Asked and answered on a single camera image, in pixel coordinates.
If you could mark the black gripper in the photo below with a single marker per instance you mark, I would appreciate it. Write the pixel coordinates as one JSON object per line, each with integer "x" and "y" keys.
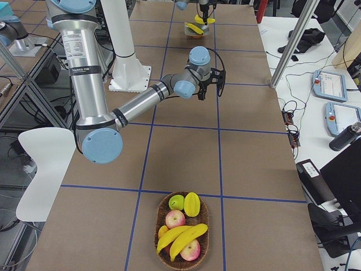
{"x": 201, "y": 90}
{"x": 204, "y": 8}

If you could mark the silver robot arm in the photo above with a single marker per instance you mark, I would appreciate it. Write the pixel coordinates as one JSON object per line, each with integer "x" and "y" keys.
{"x": 182, "y": 5}
{"x": 97, "y": 130}

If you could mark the grey square plate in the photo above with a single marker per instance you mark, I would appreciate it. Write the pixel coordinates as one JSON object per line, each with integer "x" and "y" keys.
{"x": 190, "y": 33}

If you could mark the woven brown fruit basket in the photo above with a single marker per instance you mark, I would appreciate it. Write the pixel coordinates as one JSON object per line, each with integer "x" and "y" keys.
{"x": 201, "y": 218}

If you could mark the circuit board upper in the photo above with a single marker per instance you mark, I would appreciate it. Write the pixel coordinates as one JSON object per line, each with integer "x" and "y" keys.
{"x": 287, "y": 117}

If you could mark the circuit board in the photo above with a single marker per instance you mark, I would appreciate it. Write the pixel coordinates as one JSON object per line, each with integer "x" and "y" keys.
{"x": 287, "y": 117}
{"x": 293, "y": 137}

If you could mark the circuit board lower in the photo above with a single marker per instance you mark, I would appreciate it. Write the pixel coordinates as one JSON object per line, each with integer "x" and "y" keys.
{"x": 293, "y": 137}

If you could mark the black cloth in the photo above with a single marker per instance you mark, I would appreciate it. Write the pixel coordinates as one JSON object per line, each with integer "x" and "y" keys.
{"x": 310, "y": 37}

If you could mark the yellow starfruit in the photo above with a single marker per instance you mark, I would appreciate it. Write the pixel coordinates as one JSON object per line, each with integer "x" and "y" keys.
{"x": 192, "y": 204}

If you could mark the green apple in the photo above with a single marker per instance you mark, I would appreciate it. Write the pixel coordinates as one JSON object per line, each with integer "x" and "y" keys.
{"x": 176, "y": 202}

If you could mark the upper blue teach pendant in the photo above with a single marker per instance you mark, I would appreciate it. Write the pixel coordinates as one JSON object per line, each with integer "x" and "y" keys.
{"x": 329, "y": 85}

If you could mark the blue teach pendant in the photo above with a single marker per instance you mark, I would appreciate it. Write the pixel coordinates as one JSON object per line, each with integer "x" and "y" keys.
{"x": 339, "y": 116}
{"x": 329, "y": 85}

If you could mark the red apple back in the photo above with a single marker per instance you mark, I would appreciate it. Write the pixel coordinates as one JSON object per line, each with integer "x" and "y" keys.
{"x": 175, "y": 218}

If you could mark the red apple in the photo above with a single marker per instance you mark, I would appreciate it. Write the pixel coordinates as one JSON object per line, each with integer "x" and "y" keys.
{"x": 175, "y": 218}
{"x": 191, "y": 251}

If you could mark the lower blue teach pendant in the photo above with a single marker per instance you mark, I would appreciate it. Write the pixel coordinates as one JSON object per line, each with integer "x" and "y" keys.
{"x": 339, "y": 116}

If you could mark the black box with label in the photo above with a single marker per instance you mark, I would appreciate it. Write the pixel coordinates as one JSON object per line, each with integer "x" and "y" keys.
{"x": 314, "y": 182}

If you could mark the black water bottle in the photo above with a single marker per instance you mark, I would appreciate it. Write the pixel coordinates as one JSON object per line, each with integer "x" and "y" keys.
{"x": 346, "y": 137}

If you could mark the red apple front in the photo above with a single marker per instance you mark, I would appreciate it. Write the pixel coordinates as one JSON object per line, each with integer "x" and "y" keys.
{"x": 191, "y": 251}

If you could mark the black monitor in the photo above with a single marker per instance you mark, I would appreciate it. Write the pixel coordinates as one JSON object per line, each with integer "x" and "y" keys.
{"x": 342, "y": 175}

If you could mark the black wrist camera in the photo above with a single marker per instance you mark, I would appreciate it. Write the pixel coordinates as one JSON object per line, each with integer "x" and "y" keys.
{"x": 218, "y": 77}

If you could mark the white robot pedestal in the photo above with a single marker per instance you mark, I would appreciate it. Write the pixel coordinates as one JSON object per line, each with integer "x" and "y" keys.
{"x": 128, "y": 73}

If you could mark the aluminium frame post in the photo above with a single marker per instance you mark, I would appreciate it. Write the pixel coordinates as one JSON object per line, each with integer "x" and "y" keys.
{"x": 297, "y": 33}

